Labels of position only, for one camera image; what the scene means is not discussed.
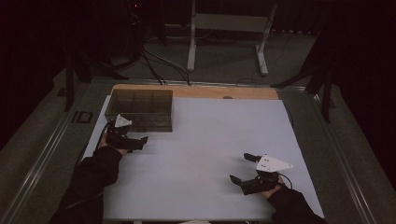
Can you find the round table grommet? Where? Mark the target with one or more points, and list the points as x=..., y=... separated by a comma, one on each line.
x=227, y=97

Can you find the person's right hand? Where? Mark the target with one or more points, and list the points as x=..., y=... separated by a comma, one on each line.
x=272, y=193

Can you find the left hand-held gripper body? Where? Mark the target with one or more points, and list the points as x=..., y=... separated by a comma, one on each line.
x=122, y=122

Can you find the metal floor rail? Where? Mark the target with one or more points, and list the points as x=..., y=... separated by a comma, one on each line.
x=345, y=168
x=40, y=161

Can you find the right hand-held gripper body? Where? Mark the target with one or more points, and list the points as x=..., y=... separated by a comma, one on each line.
x=269, y=164

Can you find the white metal stand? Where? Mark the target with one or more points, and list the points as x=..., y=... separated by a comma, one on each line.
x=229, y=22

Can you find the clear plastic drawer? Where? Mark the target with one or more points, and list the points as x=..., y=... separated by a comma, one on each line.
x=155, y=126

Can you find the black tripod stand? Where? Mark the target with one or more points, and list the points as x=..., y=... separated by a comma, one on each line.
x=70, y=84
x=325, y=93

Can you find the person's left hand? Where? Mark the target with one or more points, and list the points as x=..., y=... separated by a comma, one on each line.
x=103, y=141

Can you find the clear plastic organizer box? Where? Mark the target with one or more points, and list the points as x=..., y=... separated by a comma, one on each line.
x=143, y=102

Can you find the white table mat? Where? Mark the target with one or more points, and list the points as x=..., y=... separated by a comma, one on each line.
x=202, y=149

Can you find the black floor plate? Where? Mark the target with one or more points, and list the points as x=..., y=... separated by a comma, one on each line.
x=74, y=117

